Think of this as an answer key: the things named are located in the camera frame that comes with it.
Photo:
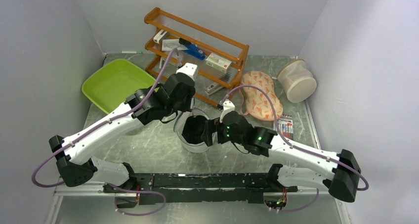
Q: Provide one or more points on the green plastic basin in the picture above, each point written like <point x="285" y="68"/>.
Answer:
<point x="109" y="86"/>

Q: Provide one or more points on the green white marker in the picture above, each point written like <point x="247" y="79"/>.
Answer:
<point x="132" y="52"/>

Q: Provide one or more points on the pack of coloured markers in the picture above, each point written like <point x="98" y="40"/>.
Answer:
<point x="284" y="125"/>

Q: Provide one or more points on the white mesh laundry bag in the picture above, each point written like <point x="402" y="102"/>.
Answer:
<point x="179" y="125"/>

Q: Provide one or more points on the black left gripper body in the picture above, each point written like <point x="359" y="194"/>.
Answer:
<point x="187" y="103"/>

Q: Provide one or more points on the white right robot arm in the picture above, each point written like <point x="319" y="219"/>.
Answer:
<point x="338" y="173"/>

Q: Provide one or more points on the beige cylindrical laundry bag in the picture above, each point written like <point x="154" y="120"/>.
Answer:
<point x="297" y="81"/>

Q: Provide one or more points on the white small device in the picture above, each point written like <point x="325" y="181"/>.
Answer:
<point x="160" y="36"/>

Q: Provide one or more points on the floral pink laundry bag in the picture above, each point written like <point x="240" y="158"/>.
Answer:
<point x="259" y="96"/>

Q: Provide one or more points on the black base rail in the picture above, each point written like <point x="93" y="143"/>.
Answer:
<point x="190" y="188"/>

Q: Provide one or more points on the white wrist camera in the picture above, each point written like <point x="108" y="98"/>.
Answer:
<point x="227" y="107"/>
<point x="189" y="69"/>

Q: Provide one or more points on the blue stapler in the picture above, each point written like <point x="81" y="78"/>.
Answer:
<point x="192" y="49"/>

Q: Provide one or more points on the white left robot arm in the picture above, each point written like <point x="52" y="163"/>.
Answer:
<point x="77" y="164"/>

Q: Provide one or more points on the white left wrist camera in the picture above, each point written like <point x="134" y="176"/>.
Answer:
<point x="189" y="69"/>

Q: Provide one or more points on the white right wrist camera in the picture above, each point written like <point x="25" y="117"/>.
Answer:
<point x="227" y="107"/>

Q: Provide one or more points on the grey stapler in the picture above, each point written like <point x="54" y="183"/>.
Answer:
<point x="213" y="88"/>

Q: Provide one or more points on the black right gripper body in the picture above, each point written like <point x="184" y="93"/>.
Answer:
<point x="223" y="135"/>

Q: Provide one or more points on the white green small box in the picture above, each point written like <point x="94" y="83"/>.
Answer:
<point x="217" y="62"/>

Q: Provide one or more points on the orange wooden shelf rack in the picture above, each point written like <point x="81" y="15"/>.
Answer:
<point x="206" y="40"/>

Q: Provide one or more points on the white paper card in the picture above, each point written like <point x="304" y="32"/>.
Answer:
<point x="169" y="44"/>

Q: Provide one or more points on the black bra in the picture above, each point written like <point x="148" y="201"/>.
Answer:
<point x="194" y="128"/>

